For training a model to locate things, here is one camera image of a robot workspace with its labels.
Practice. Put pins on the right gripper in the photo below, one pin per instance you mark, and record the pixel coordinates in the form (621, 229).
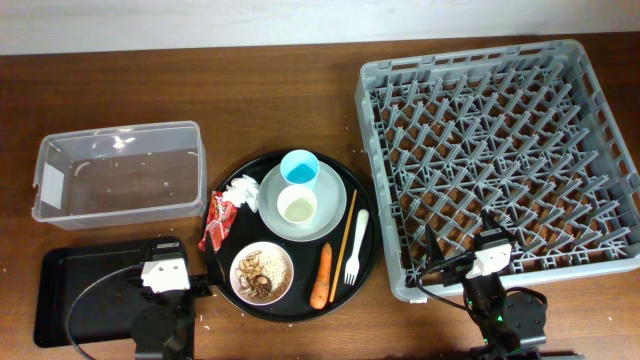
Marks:
(457, 270)

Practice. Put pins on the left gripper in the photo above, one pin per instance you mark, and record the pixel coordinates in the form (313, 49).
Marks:
(200, 284)

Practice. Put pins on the white bowl with food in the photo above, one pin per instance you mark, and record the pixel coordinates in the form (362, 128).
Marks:
(261, 273)

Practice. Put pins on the red snack wrapper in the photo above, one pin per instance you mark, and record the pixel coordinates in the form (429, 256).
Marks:
(219, 219)

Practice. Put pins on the white tissue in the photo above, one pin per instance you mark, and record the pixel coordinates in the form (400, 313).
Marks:
(242, 190)

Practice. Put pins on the orange carrot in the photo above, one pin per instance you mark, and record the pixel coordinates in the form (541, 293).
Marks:
(320, 292)

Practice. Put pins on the white cup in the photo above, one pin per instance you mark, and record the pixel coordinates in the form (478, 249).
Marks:
(297, 204)

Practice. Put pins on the white plastic fork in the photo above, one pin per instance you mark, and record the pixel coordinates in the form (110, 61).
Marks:
(352, 266)

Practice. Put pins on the wooden chopstick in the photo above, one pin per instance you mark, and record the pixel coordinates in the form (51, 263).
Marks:
(342, 248)

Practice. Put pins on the grey plate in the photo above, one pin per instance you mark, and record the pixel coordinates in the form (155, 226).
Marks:
(331, 195)

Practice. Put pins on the light blue cup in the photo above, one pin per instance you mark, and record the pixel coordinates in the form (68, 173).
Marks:
(300, 167)

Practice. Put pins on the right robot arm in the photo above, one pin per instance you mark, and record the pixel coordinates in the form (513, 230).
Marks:
(511, 321)

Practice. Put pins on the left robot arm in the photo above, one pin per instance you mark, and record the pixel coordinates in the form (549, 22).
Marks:
(165, 329)

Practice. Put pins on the grey dishwasher rack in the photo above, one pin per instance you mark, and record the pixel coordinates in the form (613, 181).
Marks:
(521, 132)

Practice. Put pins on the round black serving tray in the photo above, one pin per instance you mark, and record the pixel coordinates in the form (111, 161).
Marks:
(248, 228)

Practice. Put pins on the clear plastic bin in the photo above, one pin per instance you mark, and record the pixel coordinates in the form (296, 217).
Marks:
(121, 176)

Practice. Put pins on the black rectangular tray bin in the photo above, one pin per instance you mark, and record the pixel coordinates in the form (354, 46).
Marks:
(97, 312)

